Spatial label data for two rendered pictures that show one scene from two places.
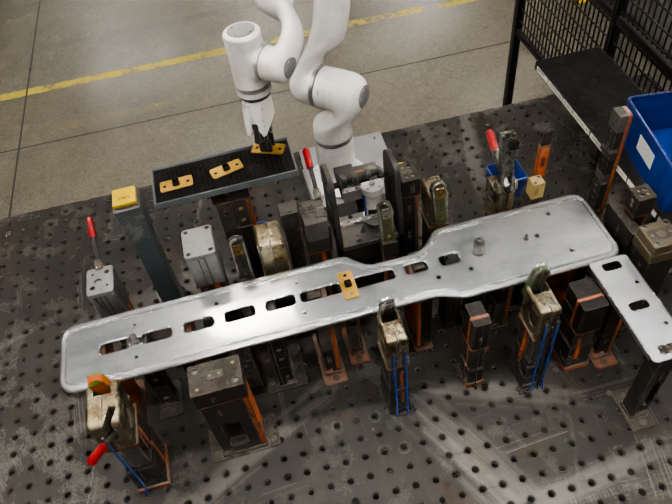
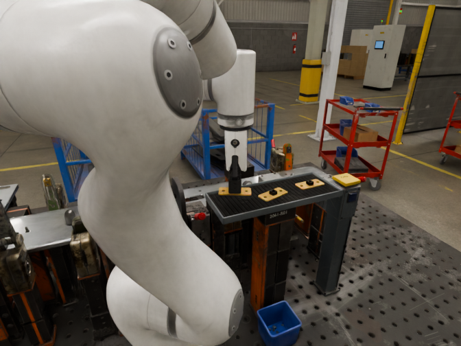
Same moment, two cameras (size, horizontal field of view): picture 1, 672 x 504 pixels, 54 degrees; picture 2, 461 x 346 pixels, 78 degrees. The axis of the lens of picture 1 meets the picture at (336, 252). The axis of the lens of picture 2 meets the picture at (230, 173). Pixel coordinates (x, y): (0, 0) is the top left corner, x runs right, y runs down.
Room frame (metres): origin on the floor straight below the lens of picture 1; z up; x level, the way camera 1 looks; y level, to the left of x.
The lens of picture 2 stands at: (1.93, -0.05, 1.55)
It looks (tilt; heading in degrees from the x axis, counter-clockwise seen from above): 25 degrees down; 165
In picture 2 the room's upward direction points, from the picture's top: straight up
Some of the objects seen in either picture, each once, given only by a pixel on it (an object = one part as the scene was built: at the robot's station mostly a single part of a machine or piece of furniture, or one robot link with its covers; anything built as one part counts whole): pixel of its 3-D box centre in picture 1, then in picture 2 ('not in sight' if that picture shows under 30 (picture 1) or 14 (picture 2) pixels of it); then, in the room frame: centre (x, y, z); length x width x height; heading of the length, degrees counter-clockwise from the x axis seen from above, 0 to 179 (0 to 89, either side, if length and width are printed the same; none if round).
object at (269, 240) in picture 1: (279, 280); (228, 239); (1.11, 0.16, 0.89); 0.13 x 0.11 x 0.38; 8
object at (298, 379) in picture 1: (275, 340); not in sight; (0.95, 0.19, 0.84); 0.13 x 0.11 x 0.29; 8
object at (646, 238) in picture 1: (641, 279); not in sight; (0.94, -0.77, 0.88); 0.08 x 0.08 x 0.36; 8
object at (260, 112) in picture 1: (258, 107); (235, 143); (1.30, 0.13, 1.32); 0.10 x 0.07 x 0.11; 163
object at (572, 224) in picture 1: (341, 290); (178, 201); (0.96, 0.00, 1.00); 1.38 x 0.22 x 0.02; 98
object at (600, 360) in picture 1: (609, 320); not in sight; (0.86, -0.66, 0.84); 0.11 x 0.06 x 0.29; 8
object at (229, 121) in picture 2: (254, 85); (235, 118); (1.30, 0.13, 1.39); 0.09 x 0.08 x 0.03; 163
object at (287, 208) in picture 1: (298, 256); (217, 252); (1.17, 0.11, 0.90); 0.05 x 0.05 x 0.40; 8
